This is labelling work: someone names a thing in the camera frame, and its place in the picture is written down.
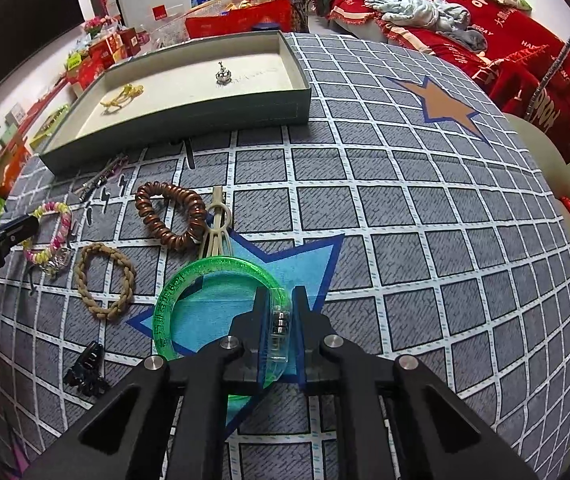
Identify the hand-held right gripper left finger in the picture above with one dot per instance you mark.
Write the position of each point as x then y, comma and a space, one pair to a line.
251, 332

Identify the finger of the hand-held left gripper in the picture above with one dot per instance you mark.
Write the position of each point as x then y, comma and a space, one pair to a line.
12, 230

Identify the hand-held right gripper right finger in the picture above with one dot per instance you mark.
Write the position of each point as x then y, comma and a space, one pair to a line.
310, 332

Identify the green translucent bangle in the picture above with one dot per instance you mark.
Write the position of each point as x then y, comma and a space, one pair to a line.
165, 305

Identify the silver metal hair clip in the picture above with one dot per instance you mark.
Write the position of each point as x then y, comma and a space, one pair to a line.
100, 176

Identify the black hair claw clip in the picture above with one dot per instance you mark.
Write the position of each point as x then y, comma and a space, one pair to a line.
85, 370

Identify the grey-green shallow tray box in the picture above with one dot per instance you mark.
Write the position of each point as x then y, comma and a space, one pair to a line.
190, 97

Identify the red gift box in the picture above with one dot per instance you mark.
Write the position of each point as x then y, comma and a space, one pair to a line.
107, 52

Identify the pink flower bouquet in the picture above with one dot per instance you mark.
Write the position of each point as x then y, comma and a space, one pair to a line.
97, 26

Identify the silver crown charm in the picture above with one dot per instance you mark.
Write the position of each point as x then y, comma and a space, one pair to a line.
223, 75

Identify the beige sofa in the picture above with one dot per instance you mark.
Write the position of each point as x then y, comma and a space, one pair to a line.
540, 160

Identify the grey cloth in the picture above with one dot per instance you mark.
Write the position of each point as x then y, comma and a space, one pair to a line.
467, 39

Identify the light blue clothes pile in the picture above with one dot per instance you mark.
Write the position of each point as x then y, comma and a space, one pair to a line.
415, 10

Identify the red sofa cover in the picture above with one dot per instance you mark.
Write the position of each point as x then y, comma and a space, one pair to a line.
515, 60

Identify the metal pole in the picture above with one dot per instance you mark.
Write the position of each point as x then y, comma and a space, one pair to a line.
552, 70

